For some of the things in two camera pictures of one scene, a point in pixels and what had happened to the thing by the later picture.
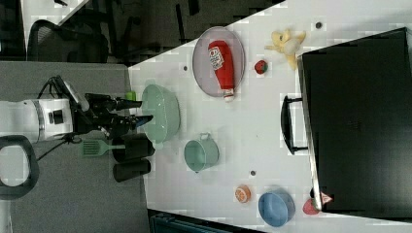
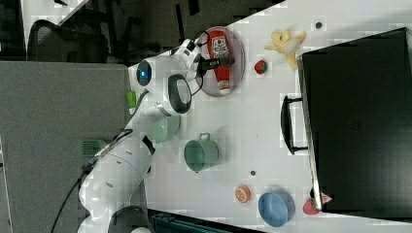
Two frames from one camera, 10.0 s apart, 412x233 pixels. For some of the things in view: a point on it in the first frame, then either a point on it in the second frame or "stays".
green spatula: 95,148 stays
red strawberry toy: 260,67 stays
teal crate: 172,223 stays
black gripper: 102,113 to 206,64
